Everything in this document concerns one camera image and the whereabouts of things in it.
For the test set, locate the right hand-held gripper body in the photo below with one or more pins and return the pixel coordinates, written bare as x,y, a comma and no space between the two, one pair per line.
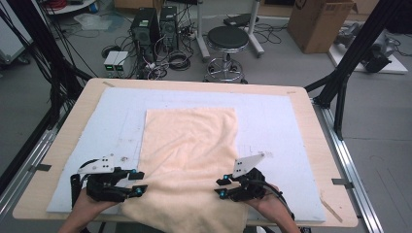
249,187

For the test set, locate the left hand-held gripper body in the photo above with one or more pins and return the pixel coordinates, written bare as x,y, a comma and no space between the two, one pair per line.
103,187

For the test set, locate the cream towel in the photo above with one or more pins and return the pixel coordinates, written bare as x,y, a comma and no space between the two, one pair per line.
188,155

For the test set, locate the person's left hand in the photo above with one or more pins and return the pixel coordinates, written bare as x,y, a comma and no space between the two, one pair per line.
87,205

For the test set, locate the person's right hand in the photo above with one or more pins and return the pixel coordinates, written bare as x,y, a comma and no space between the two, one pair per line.
270,205

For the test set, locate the white foam mat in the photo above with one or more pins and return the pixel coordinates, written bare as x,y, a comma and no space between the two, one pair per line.
275,129

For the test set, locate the black tape strip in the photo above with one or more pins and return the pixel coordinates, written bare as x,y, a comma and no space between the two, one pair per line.
40,167
342,183

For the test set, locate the thin wooden stick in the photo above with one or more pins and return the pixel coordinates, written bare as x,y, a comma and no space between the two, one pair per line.
332,211

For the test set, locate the white power supply unit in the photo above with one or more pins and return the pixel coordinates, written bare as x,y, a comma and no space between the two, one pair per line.
121,63
110,63

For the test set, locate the black round stool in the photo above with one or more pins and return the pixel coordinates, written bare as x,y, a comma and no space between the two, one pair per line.
227,37

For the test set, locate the large black computer tower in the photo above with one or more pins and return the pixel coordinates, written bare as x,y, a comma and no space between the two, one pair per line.
144,32

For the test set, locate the white stand leg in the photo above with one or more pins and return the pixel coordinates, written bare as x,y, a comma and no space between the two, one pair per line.
201,32
254,32

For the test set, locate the slim black computer tower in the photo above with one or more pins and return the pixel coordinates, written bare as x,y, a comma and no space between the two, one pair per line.
169,29

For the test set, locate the flat black case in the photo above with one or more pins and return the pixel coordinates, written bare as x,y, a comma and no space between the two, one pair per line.
239,20

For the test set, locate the clear plastic bag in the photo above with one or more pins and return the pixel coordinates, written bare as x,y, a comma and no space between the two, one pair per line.
90,21

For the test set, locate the white panel on stand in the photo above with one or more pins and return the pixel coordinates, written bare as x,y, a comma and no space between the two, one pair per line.
11,42

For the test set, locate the brown cardboard box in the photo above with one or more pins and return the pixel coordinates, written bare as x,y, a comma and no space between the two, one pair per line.
319,26

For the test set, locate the round white table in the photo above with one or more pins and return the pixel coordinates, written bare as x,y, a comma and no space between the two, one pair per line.
73,7

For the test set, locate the grey and black machine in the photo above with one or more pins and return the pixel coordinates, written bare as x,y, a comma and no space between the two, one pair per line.
377,55

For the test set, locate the white floor board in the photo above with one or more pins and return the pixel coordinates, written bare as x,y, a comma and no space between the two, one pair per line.
396,66

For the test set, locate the aluminium rail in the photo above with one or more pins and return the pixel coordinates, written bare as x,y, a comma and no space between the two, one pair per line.
29,165
353,171

